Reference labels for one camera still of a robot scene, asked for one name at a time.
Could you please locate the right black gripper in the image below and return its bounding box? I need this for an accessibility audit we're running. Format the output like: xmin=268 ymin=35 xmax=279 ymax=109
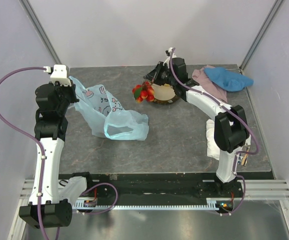
xmin=144 ymin=61 xmax=177 ymax=86

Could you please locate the red lychee bunch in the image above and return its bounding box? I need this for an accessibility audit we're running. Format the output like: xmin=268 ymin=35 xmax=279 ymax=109
xmin=132 ymin=80 xmax=155 ymax=103

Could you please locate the light blue plastic bag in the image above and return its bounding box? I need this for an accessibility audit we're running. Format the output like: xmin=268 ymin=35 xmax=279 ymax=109
xmin=69 ymin=76 xmax=149 ymax=141

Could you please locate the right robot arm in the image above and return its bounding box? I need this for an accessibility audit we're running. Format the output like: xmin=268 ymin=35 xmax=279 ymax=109
xmin=143 ymin=57 xmax=250 ymax=197

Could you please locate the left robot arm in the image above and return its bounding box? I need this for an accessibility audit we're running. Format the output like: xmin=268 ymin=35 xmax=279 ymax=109
xmin=19 ymin=82 xmax=95 ymax=229

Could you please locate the black round plate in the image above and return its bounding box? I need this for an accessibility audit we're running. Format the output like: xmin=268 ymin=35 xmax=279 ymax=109
xmin=151 ymin=84 xmax=180 ymax=105

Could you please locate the mauve pink cloth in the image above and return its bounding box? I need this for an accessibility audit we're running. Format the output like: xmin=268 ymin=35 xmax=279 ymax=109
xmin=192 ymin=65 xmax=228 ymax=103

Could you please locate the blue cloth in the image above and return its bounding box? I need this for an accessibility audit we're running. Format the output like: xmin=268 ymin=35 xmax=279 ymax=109
xmin=203 ymin=67 xmax=254 ymax=92

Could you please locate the white printed t-shirt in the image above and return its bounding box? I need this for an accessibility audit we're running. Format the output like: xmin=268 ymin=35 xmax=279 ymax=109
xmin=206 ymin=119 xmax=249 ymax=166

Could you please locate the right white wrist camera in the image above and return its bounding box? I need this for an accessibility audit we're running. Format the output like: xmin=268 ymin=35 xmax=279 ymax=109
xmin=164 ymin=47 xmax=177 ymax=64

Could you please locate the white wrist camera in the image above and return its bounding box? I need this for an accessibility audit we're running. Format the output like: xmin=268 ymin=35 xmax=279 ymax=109
xmin=44 ymin=64 xmax=72 ymax=87
xmin=164 ymin=47 xmax=177 ymax=64

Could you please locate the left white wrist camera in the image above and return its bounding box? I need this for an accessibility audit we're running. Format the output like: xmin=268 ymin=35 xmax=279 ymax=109
xmin=44 ymin=64 xmax=72 ymax=87

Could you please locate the left aluminium frame post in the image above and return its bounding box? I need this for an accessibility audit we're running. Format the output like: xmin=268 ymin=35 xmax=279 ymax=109
xmin=19 ymin=0 xmax=63 ymax=65

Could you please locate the aluminium frame post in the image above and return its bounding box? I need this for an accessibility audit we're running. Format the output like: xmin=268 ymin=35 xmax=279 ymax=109
xmin=239 ymin=0 xmax=285 ymax=73
xmin=19 ymin=0 xmax=63 ymax=65

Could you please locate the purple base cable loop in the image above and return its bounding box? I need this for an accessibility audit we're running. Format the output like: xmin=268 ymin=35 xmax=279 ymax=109
xmin=76 ymin=182 xmax=120 ymax=216

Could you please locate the right aluminium frame post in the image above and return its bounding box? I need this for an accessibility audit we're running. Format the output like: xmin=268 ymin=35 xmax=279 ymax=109
xmin=239 ymin=0 xmax=285 ymax=73

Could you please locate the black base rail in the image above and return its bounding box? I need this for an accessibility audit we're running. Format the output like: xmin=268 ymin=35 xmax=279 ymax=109
xmin=59 ymin=172 xmax=243 ymax=205

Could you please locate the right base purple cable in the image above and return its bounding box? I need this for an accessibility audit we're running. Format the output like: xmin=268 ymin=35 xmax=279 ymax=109
xmin=209 ymin=174 xmax=247 ymax=217

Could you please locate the white slotted cable duct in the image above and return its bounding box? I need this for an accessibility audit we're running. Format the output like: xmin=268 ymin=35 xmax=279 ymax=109
xmin=72 ymin=199 xmax=231 ymax=212

